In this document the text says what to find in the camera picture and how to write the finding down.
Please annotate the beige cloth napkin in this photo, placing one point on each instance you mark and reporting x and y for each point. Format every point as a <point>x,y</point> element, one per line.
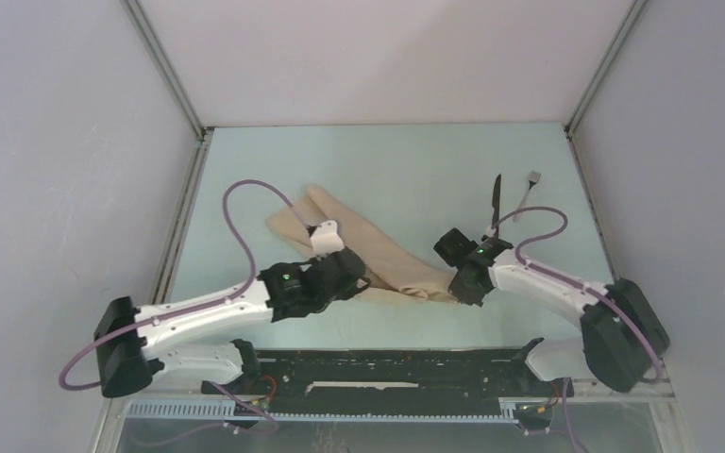
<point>398,277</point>

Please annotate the right aluminium corner post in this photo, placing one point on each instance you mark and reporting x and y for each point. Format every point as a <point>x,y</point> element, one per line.
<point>606,63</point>

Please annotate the aluminium corner post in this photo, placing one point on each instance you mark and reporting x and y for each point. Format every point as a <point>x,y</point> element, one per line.
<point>151,40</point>
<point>606,63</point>

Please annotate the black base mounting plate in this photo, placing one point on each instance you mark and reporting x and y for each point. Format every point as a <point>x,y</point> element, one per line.
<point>392,381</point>

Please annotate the black table knife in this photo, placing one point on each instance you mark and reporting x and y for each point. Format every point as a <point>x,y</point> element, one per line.
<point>495,203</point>

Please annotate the left aluminium corner post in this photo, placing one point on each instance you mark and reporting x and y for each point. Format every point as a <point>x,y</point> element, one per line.
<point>151,40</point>

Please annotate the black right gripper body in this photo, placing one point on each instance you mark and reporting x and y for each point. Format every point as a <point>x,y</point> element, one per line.
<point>462,290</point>

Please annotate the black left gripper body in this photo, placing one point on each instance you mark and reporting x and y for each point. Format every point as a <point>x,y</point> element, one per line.
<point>323,301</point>

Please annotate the silver fork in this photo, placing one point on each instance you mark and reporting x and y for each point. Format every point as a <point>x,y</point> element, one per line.
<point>532,180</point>

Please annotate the white cable duct strip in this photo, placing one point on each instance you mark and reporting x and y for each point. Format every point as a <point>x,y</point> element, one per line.
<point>225,410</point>

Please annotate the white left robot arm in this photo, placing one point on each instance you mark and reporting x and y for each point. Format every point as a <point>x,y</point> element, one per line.
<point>137,346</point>

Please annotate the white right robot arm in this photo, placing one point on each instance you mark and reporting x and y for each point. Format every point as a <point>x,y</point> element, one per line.
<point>621,338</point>

